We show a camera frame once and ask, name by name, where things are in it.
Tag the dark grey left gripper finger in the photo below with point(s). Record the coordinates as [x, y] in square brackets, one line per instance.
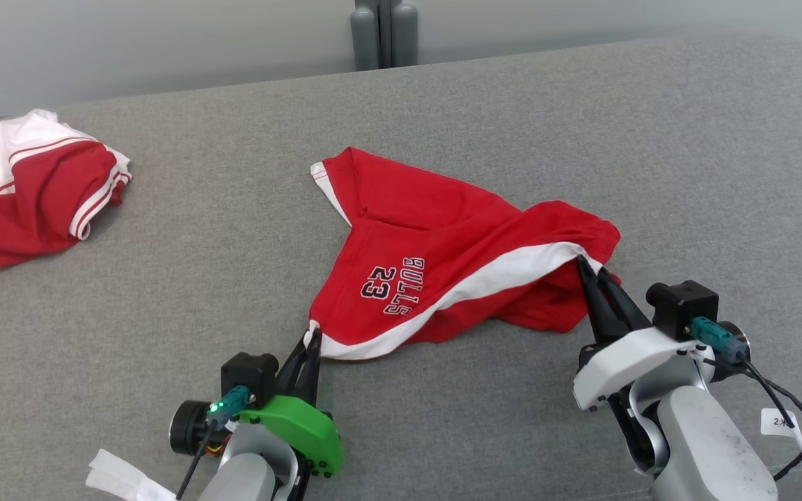
[312, 383]
[293, 376]

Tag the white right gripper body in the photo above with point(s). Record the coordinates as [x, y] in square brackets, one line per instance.
[631, 358]

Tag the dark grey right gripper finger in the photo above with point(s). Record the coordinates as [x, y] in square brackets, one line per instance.
[599, 313]
[627, 313]

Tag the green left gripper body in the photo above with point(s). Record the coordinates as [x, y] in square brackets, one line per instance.
[300, 424]

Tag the red shorts with white stripe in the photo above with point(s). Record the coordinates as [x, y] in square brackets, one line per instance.
[443, 229]

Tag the red and white jersey shirt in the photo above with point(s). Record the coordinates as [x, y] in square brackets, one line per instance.
[32, 202]

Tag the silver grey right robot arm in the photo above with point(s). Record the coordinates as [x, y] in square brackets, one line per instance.
[707, 445]

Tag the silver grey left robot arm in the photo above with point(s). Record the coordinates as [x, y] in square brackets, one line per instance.
[244, 476]

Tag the white tape strip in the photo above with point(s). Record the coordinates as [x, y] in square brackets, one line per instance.
[119, 480]

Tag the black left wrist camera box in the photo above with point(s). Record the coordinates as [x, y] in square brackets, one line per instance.
[248, 376]

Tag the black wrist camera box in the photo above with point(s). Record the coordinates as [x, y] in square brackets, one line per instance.
[248, 376]
[683, 306]

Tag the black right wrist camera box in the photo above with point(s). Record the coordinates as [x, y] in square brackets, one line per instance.
[683, 306]

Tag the teal left camera connector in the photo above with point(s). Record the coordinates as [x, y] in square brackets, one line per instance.
[230, 403]

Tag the teal camera connector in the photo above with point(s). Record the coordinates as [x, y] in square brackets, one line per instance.
[230, 403]
[711, 335]

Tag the teal right camera connector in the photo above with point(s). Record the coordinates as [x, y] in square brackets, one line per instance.
[711, 335]

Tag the grey aluminium partition post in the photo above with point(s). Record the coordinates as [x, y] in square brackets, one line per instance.
[383, 35]

